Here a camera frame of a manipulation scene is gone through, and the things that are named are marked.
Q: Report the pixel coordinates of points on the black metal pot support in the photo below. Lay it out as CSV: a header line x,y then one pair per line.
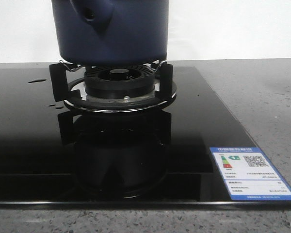
x,y
73,93

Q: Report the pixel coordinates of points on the dark blue pot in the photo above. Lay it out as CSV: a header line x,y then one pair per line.
x,y
111,32

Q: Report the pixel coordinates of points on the black gas burner head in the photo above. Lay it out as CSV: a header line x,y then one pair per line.
x,y
118,82

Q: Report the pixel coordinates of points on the black glass gas stove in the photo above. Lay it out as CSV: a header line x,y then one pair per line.
x,y
160,159

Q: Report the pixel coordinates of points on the blue energy label sticker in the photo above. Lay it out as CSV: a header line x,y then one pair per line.
x,y
249,175

